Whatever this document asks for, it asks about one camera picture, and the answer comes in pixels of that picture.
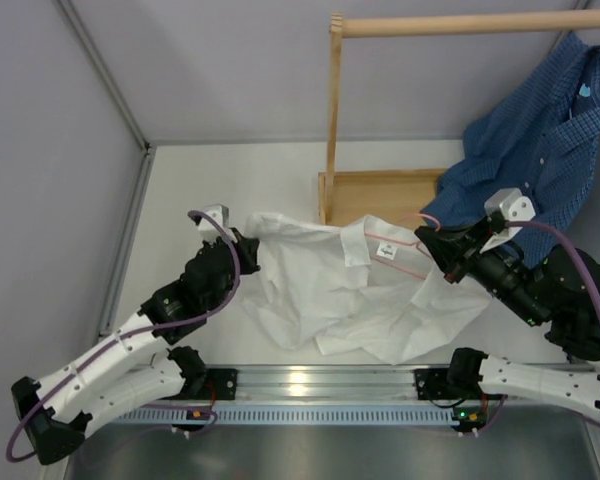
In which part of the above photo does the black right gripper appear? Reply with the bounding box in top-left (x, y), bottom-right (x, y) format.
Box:
top-left (415, 217), bottom-right (551, 328)

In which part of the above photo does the pink wire hanger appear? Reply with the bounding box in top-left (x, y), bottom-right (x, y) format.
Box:
top-left (363, 215), bottom-right (438, 281)

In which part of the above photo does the white shirt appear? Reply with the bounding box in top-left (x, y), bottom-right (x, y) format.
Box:
top-left (241, 213), bottom-right (490, 364)

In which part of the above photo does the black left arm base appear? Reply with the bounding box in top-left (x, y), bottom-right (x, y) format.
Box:
top-left (198, 368), bottom-right (238, 401)

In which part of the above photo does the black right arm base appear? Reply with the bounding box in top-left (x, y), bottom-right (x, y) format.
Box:
top-left (414, 367), bottom-right (504, 409)

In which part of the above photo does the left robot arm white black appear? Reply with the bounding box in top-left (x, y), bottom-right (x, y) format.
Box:
top-left (11, 229), bottom-right (260, 465)

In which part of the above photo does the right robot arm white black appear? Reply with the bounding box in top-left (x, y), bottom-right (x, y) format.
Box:
top-left (415, 219), bottom-right (600, 424)

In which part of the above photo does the blue checkered shirt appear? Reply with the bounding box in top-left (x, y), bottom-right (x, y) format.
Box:
top-left (422, 34), bottom-right (600, 231)

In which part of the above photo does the wooden clothes rack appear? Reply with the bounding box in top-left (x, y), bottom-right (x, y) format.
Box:
top-left (318, 6), bottom-right (600, 228)

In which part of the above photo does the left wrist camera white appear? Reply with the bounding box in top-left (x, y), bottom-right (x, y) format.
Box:
top-left (194, 204), bottom-right (229, 243)

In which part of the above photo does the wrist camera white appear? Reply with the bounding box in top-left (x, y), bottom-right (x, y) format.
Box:
top-left (480, 188), bottom-right (536, 253)
top-left (194, 204), bottom-right (229, 243)

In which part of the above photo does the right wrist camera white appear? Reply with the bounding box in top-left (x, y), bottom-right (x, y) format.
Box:
top-left (480, 188), bottom-right (536, 253)

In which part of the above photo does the aluminium mounting rail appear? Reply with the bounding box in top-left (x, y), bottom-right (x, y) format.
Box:
top-left (199, 364), bottom-right (600, 401)

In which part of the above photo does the aluminium corner frame post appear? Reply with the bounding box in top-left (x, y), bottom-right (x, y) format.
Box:
top-left (53, 0), bottom-right (155, 340)

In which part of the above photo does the slotted cable duct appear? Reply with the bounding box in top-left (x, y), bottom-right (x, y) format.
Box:
top-left (116, 404), bottom-right (478, 426)

